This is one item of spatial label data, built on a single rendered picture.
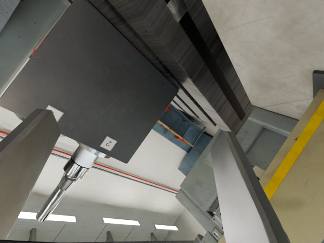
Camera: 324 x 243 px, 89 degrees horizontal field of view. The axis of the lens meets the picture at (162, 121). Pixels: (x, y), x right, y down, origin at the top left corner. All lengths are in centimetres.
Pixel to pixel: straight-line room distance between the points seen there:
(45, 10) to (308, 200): 162
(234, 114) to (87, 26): 31
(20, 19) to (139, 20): 49
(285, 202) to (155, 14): 142
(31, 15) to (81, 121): 44
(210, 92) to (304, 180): 127
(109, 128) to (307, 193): 137
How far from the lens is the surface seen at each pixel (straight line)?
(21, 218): 509
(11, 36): 68
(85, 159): 37
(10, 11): 63
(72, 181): 40
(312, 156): 156
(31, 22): 68
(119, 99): 30
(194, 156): 729
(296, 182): 151
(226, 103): 35
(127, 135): 32
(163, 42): 23
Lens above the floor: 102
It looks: 2 degrees down
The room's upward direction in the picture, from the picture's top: 145 degrees counter-clockwise
